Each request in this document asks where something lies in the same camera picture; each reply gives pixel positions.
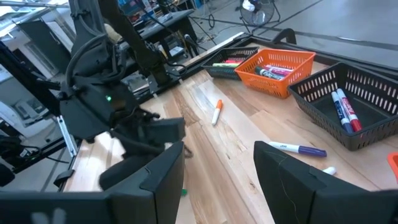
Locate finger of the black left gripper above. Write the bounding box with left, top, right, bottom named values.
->
left=99, top=155, right=150, bottom=190

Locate long thin red marker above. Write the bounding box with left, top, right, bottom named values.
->
left=336, top=88, right=364, bottom=133

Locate orange plastic basket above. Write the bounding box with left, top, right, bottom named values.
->
left=387, top=151, right=398, bottom=184
left=234, top=48, right=317, bottom=100

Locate black clamp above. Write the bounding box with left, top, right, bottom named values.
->
left=271, top=27, right=298, bottom=45

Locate silver aluminium bracket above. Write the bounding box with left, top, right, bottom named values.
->
left=57, top=114, right=78, bottom=158

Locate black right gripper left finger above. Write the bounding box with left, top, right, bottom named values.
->
left=0, top=141, right=186, bottom=224

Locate magenta Expo marker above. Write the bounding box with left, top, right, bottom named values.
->
left=262, top=65, right=293, bottom=77

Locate black plastic basket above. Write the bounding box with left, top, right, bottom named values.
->
left=201, top=46, right=260, bottom=81
left=287, top=62, right=398, bottom=152

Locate black floor fan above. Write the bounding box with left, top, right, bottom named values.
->
left=238, top=0, right=280, bottom=32

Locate white marker orange cap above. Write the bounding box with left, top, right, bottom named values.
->
left=211, top=99, right=223, bottom=126

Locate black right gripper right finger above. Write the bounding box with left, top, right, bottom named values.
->
left=253, top=141, right=398, bottom=224

